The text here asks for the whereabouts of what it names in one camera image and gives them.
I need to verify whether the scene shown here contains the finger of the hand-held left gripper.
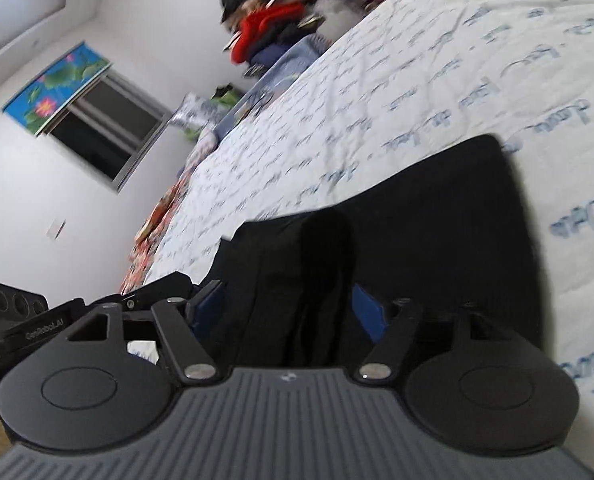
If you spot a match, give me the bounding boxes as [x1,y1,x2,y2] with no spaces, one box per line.
[87,271,200,323]

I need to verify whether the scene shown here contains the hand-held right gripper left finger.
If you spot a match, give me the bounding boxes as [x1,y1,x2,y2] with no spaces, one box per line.
[67,281,225,387]

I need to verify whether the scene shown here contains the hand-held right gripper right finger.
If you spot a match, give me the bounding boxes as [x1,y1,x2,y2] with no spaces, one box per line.
[352,284,528,386]

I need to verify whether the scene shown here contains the black pants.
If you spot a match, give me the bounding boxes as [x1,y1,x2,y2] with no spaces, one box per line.
[207,134,545,368]

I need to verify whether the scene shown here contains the red floral blanket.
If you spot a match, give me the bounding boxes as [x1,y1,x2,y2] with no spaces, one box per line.
[119,127,219,296]

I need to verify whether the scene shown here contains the window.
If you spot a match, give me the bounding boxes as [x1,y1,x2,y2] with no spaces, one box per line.
[46,72,172,192]

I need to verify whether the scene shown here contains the blue white floral pillow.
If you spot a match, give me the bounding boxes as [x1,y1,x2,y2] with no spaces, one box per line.
[169,92,230,137]

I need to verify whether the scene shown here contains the lotus print roller blind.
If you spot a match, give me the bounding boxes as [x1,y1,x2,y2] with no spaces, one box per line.
[3,42,114,136]

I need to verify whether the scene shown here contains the white script-printed bedspread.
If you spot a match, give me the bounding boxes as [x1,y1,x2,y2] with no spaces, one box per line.
[147,0,594,401]

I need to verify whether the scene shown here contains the blue cloth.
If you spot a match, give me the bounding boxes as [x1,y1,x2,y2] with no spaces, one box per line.
[249,32,338,91]

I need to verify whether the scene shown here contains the red garment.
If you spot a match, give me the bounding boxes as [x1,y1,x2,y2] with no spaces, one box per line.
[229,2,308,63]

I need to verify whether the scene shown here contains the pile of clothes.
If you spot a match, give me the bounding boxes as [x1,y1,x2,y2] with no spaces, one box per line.
[219,0,398,91]

